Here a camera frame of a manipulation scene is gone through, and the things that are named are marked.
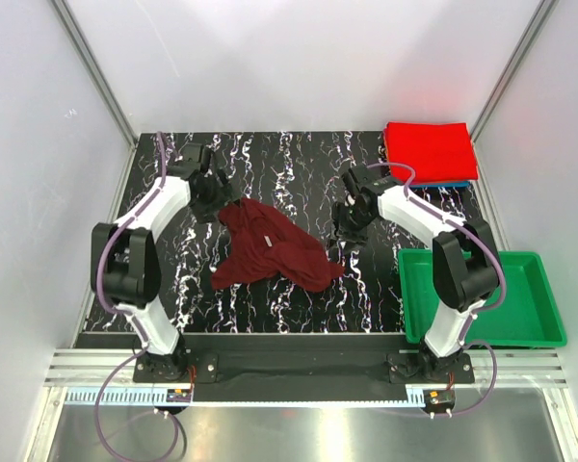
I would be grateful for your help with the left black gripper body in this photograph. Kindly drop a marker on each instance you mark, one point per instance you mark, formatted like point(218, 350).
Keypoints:
point(214, 198)

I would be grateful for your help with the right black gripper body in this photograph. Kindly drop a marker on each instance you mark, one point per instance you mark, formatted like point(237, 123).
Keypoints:
point(349, 222)

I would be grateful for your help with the dark red t-shirt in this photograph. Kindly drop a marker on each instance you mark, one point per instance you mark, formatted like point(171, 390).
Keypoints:
point(265, 243)

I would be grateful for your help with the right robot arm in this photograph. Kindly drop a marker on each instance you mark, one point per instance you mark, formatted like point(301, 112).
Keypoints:
point(466, 265)

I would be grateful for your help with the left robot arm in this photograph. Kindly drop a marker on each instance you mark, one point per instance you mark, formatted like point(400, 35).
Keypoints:
point(125, 270)

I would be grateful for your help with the folded blue t-shirt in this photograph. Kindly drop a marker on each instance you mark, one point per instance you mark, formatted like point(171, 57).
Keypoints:
point(441, 184)

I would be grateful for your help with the folded bright red t-shirt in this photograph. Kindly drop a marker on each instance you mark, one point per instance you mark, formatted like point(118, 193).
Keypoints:
point(438, 153)

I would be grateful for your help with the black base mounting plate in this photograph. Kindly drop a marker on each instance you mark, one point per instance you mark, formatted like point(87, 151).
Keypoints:
point(299, 370)

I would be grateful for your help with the right connector box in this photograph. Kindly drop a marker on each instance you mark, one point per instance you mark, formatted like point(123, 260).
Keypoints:
point(440, 397)

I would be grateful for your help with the connector box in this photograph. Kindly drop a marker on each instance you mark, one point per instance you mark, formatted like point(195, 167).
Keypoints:
point(179, 395)
point(440, 397)

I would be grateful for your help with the green plastic tray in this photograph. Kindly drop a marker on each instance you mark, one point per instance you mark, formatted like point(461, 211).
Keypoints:
point(528, 317)

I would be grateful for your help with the left connector box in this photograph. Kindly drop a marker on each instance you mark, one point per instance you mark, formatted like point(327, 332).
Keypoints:
point(179, 395)

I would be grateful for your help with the left aluminium frame post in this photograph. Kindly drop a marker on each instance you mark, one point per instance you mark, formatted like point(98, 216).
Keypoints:
point(84, 51)

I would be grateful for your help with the aluminium frame post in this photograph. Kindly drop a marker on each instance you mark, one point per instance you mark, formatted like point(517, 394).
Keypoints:
point(84, 51)
point(521, 51)

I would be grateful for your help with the aluminium front rail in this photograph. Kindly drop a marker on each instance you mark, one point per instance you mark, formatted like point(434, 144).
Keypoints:
point(518, 408)

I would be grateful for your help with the right aluminium frame post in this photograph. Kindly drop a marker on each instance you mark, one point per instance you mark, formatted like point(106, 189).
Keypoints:
point(521, 51)

